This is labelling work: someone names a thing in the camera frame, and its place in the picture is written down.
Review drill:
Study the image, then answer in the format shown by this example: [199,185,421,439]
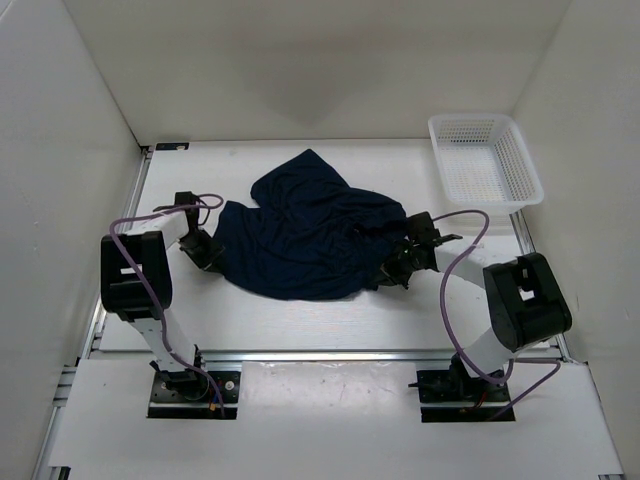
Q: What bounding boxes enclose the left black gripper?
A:
[176,228,225,273]

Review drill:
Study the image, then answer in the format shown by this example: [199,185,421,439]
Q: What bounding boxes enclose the navy blue shorts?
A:
[212,149,407,301]

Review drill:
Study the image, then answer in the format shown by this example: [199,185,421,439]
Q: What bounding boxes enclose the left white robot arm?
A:
[100,191,224,400]

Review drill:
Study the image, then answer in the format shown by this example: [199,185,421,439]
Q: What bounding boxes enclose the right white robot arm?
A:
[370,209,572,400]

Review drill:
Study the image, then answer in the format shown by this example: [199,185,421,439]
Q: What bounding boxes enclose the white plastic mesh basket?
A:
[428,113,544,215]

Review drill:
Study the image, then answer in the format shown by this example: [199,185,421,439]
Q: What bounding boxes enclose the white front cover board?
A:
[50,360,622,479]

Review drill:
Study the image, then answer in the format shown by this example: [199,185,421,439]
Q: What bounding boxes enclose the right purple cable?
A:
[432,209,561,419]

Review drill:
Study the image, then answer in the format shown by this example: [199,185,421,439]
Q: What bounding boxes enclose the purple cable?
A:
[108,193,226,419]
[432,209,561,419]

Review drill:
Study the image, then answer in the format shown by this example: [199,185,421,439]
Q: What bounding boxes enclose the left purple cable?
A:
[108,193,226,419]

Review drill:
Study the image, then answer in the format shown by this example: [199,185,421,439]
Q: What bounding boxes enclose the aluminium rail front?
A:
[204,349,571,364]

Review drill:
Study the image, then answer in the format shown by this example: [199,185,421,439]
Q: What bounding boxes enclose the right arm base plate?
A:
[408,369,516,423]

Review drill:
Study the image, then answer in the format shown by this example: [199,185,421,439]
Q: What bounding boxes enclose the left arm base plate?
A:
[147,361,241,420]

